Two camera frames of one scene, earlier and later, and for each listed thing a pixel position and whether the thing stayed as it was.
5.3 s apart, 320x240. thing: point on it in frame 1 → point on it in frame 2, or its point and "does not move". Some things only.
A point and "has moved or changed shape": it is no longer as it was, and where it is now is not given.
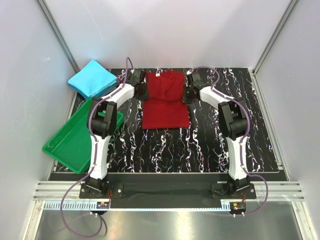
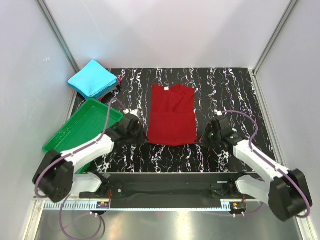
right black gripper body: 187,97 → 210,138
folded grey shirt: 106,93 does not move
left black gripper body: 143,94 → 136,136
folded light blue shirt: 93,79 does not move
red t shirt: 165,109 has moved or changed shape
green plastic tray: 71,144 does not move
